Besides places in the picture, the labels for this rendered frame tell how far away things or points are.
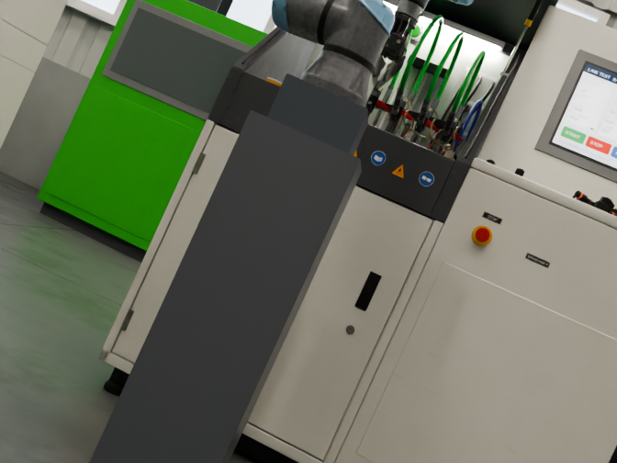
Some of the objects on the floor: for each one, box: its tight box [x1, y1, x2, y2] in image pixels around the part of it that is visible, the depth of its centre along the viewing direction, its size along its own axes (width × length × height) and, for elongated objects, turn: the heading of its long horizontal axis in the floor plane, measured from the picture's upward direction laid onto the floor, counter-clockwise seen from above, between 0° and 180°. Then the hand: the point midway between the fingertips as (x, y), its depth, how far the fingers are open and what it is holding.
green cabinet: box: [37, 0, 268, 263], centre depth 536 cm, size 105×81×162 cm
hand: (376, 84), depth 231 cm, fingers closed
